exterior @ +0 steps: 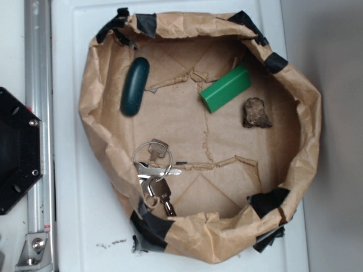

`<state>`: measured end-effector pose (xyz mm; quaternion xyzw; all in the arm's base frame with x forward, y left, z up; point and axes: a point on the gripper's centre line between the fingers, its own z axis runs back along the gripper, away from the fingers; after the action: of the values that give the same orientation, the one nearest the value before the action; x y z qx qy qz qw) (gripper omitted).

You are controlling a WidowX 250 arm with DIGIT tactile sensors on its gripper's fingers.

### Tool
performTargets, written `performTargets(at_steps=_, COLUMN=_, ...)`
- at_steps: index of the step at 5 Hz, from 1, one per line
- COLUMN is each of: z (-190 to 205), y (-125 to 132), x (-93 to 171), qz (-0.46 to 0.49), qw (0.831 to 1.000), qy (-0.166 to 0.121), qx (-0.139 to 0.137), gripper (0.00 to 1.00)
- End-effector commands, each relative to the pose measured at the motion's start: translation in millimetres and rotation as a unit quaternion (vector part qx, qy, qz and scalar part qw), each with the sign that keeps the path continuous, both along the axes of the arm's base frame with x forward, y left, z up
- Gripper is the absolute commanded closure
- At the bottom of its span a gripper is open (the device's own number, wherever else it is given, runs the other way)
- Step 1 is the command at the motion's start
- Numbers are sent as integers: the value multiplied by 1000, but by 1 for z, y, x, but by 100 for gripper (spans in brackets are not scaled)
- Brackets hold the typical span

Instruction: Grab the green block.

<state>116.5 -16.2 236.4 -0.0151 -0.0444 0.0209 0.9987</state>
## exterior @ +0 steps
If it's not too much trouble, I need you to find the silver key with square head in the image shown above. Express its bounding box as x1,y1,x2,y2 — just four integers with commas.
150,178,176,216

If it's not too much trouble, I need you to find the metal corner bracket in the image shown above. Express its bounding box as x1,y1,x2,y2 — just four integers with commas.
15,232,52,271

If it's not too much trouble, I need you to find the long silver key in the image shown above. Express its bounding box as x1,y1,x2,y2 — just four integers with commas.
134,162,182,177

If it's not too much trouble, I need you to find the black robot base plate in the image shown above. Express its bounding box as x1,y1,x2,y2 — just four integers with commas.
1,87,43,215

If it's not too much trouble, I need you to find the brown paper bag tray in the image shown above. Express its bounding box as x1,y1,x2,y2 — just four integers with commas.
78,8,322,264

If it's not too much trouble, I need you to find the brass square-head key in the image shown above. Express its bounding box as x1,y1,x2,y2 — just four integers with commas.
148,139,169,162

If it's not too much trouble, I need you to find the silver key ring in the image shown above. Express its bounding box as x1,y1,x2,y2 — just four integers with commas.
132,142,173,182

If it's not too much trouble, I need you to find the dark green oval case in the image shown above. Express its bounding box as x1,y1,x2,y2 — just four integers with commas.
120,57,150,117

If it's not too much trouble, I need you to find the aluminium extrusion rail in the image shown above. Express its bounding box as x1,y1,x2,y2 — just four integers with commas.
24,1,58,271

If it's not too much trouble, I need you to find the green plastic block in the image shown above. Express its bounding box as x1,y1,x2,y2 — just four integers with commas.
200,65,251,113

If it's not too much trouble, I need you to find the brown rough rock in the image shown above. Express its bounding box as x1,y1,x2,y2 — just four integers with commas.
243,97,272,128

